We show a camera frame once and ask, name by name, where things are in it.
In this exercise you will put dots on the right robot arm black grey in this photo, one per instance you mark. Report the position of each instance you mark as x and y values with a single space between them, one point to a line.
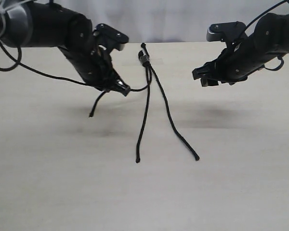
271 32

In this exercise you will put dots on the left robot arm black grey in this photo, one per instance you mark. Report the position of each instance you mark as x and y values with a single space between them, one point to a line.
53 25

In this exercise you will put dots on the white zip tie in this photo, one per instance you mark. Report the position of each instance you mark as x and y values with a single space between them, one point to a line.
14 16

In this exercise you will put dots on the clear adhesive tape strip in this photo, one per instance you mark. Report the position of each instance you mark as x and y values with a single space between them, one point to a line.
137 62

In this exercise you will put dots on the right wrist camera grey black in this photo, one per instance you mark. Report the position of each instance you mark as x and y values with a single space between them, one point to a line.
226 32

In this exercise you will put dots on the white backdrop curtain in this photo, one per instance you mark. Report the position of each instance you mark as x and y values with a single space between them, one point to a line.
167 20

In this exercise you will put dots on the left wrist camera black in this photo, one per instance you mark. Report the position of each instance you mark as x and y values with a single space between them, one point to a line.
110 38

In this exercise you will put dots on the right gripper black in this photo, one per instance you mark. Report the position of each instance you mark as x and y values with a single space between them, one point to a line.
234 66

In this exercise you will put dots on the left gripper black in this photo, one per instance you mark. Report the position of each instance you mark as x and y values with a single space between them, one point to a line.
95 69

